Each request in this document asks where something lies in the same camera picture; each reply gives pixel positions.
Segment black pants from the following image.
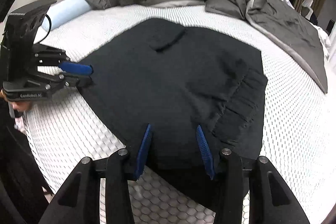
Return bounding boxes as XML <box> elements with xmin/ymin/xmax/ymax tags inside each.
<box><xmin>80</xmin><ymin>19</ymin><xmax>267</xmax><ymax>211</ymax></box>

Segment black camera mount box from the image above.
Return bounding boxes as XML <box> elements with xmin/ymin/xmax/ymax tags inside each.
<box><xmin>1</xmin><ymin>0</ymin><xmax>56</xmax><ymax>81</ymax></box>

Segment light blue pillow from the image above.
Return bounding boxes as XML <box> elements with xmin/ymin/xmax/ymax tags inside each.
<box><xmin>47</xmin><ymin>0</ymin><xmax>92</xmax><ymax>30</ymax></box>

